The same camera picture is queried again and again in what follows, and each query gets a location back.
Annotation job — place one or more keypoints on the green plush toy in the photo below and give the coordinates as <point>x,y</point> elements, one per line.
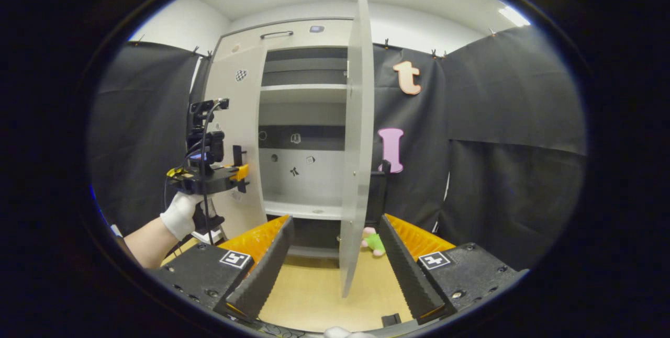
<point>374,244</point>

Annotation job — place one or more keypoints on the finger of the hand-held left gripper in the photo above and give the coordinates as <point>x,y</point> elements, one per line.
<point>241,172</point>

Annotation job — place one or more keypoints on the white cabinet shelf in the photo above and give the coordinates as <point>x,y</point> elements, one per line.
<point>303,92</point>
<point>298,207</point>

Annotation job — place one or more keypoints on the ceiling light panel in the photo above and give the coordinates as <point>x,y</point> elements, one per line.
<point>514,15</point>

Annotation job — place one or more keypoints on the black backdrop cloth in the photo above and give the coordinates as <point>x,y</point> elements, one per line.
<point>513,118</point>

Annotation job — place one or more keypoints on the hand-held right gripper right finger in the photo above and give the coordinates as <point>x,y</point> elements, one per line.
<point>408,275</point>

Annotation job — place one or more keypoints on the beige shoe cabinet door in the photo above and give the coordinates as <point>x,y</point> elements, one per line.
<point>241,118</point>
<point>358,144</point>

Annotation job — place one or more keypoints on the beige double-door shoe cabinet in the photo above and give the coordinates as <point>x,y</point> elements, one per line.
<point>303,40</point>

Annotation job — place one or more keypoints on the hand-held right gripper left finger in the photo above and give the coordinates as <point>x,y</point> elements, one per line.
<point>267,275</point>

